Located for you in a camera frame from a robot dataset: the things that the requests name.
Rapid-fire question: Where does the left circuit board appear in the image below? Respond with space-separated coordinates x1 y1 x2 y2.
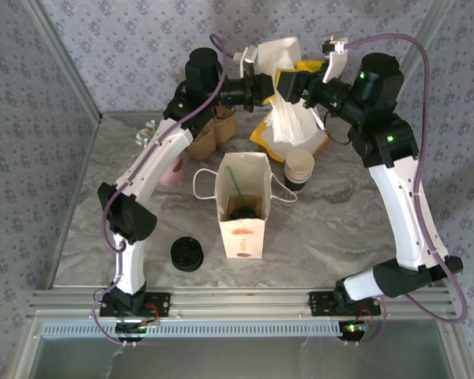
115 320 161 343

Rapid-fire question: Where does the aluminium left frame post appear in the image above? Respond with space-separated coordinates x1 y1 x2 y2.
23 0 103 124

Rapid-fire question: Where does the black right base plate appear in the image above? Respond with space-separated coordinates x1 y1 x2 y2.
308 291 382 318

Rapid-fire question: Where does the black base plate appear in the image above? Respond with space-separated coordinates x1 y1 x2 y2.
308 291 382 318
98 291 171 318

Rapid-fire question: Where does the green plastic straw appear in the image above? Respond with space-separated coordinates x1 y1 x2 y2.
225 165 248 210

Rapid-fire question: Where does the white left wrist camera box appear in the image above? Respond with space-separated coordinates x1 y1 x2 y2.
234 43 261 79

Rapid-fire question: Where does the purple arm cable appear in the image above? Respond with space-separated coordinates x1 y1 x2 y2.
92 33 228 301
345 33 470 325

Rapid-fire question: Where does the pink straw holder cup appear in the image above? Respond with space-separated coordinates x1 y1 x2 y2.
160 156 185 187

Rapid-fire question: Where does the right circuit board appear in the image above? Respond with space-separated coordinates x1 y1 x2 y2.
337 320 371 343

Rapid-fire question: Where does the grey slotted cable duct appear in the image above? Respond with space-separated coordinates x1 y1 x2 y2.
43 318 343 339

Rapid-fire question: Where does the black cup lid stack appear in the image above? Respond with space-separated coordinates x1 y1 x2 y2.
170 235 205 272

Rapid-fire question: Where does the paper cup stack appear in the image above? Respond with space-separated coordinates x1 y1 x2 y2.
283 148 315 193

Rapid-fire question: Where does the printed white paper bag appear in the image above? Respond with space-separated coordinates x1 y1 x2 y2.
192 152 298 260

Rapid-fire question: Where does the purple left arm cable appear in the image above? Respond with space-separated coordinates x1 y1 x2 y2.
92 33 228 301

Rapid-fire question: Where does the aluminium right frame post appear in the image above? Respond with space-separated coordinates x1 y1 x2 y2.
374 0 455 119

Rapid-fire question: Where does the white paper napkin stack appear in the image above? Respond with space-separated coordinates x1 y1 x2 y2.
266 114 328 158

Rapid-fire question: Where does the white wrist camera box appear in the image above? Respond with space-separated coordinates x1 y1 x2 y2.
234 43 261 79
321 34 352 82

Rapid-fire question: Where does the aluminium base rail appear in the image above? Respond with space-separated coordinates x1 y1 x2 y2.
23 286 457 321

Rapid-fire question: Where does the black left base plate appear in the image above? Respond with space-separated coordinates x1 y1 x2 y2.
98 291 171 318

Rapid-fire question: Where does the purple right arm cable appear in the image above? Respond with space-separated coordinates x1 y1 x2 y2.
345 33 470 325

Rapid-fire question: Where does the aluminium frame post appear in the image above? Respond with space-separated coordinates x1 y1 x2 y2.
374 0 455 119
23 0 103 124

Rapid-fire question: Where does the grey metal panel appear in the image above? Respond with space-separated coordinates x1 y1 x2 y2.
35 339 455 379

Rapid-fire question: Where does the circuit board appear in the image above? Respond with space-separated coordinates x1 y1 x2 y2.
115 320 161 343
337 320 371 343

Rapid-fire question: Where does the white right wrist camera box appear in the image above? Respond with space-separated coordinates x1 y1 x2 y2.
321 34 352 82

